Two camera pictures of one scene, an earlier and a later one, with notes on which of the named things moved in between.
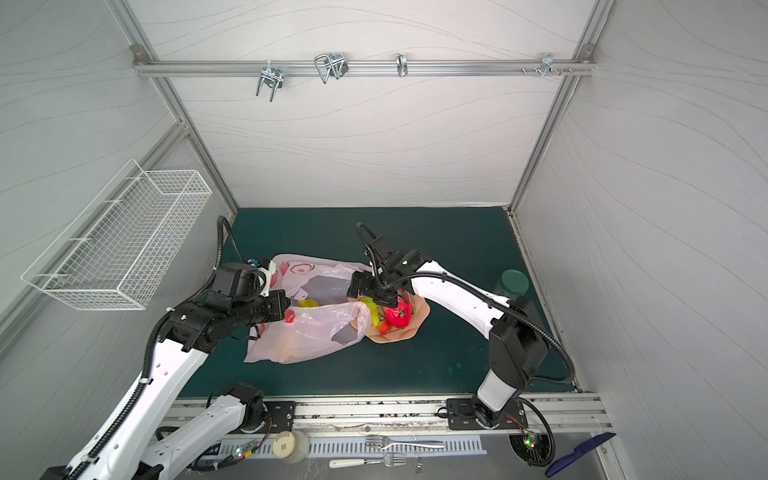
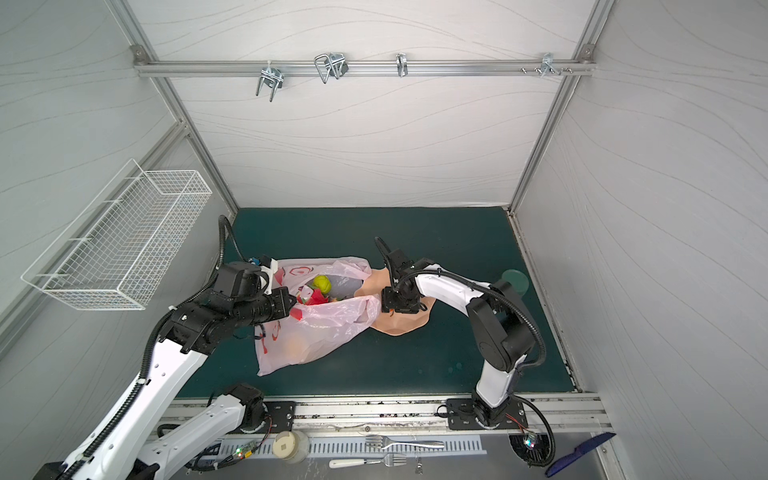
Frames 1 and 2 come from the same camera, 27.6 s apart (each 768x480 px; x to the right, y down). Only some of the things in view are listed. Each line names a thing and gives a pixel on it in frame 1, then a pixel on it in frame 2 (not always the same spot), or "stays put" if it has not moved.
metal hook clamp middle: (333, 63) stays put
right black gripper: (365, 288) -> (398, 264)
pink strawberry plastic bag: (326, 317) stays put
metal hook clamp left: (272, 77) stays put
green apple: (307, 303) -> (323, 283)
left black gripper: (278, 307) stays put
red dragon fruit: (400, 316) -> (317, 297)
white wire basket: (117, 250) stays put
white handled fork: (391, 459) stays put
